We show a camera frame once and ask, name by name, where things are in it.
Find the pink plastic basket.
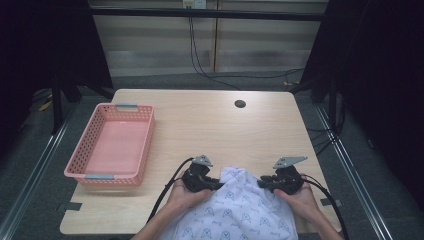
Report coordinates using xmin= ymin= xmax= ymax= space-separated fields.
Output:
xmin=63 ymin=102 xmax=156 ymax=187

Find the bundle of black floor cables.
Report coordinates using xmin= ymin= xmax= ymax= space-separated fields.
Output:
xmin=305 ymin=93 xmax=347 ymax=157

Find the dark curtain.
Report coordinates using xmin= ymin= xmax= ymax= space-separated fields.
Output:
xmin=289 ymin=0 xmax=424 ymax=214
xmin=0 ymin=0 xmax=115 ymax=161

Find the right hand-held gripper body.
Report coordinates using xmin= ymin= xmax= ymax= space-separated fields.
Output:
xmin=263 ymin=155 xmax=309 ymax=196

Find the dark tape strip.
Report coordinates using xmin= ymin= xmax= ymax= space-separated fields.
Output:
xmin=55 ymin=201 xmax=83 ymax=213
xmin=319 ymin=197 xmax=344 ymax=208

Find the black floor cable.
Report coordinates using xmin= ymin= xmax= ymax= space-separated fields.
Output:
xmin=209 ymin=67 xmax=305 ymax=82

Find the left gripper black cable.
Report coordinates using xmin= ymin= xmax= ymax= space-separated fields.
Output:
xmin=145 ymin=157 xmax=195 ymax=224

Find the hanging black cable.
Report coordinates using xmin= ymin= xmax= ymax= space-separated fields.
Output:
xmin=187 ymin=16 xmax=242 ymax=92

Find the black horizontal frame bar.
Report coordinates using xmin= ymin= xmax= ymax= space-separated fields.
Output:
xmin=89 ymin=6 xmax=327 ymax=22

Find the person's right hand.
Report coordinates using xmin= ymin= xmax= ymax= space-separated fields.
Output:
xmin=273 ymin=173 xmax=324 ymax=218

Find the white patterned garment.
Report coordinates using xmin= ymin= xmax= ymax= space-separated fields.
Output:
xmin=159 ymin=165 xmax=299 ymax=240

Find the metal floor rail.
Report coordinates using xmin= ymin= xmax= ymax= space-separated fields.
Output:
xmin=313 ymin=102 xmax=398 ymax=240
xmin=0 ymin=99 xmax=77 ymax=240

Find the black stand leg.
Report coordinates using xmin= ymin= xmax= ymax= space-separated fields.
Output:
xmin=50 ymin=74 xmax=65 ymax=135

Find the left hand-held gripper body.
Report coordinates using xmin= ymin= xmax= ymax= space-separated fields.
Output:
xmin=181 ymin=154 xmax=225 ymax=194

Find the person's left hand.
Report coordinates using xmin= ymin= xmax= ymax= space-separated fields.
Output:
xmin=165 ymin=170 xmax=213 ymax=215

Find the white wall socket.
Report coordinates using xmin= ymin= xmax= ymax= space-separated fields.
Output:
xmin=181 ymin=0 xmax=208 ymax=10

